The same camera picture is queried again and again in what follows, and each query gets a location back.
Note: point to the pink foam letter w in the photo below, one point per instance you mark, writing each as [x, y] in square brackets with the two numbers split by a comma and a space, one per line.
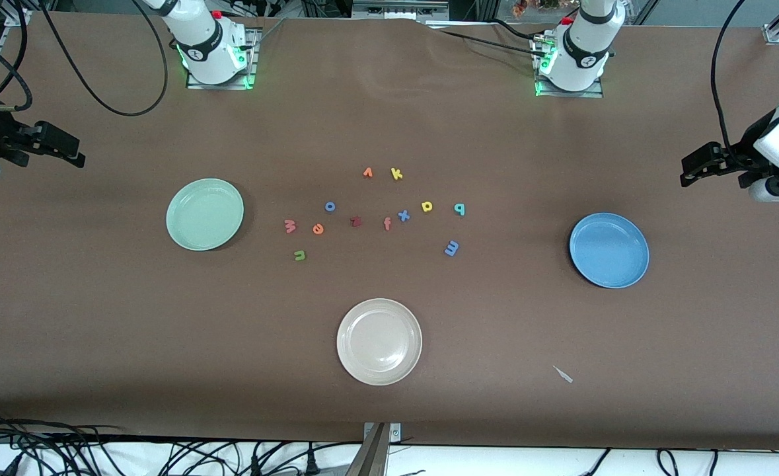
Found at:
[290, 228]

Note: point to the yellow foam letter k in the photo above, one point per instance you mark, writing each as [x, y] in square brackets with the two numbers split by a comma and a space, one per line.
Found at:
[396, 174]

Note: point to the beige plate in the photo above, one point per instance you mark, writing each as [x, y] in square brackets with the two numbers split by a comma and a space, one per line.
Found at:
[379, 342]

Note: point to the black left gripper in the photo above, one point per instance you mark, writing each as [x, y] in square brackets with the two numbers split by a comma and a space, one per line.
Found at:
[743, 156]

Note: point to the grey metal post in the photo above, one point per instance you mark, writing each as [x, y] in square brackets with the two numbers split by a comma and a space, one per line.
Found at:
[369, 456]

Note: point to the grey metal box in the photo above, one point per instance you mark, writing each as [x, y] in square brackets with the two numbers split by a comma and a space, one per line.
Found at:
[399, 8]

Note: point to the orange decorative item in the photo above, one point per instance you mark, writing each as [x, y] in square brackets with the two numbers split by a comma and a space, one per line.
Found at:
[520, 8]

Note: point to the blue foam letter m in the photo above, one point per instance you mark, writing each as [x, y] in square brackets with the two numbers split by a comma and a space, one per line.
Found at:
[452, 248]

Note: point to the green plate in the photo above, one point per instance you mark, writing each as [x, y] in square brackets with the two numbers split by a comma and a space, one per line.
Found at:
[204, 215]

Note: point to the silver metal bracket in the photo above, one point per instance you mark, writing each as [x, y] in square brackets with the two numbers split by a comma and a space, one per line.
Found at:
[394, 433]

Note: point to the brown table cover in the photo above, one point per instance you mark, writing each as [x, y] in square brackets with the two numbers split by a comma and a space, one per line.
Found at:
[98, 317]

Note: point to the small white paper scrap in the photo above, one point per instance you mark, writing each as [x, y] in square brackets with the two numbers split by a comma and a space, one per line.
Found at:
[564, 375]

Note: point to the blue plate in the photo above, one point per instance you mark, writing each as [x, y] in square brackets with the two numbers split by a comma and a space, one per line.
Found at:
[608, 250]

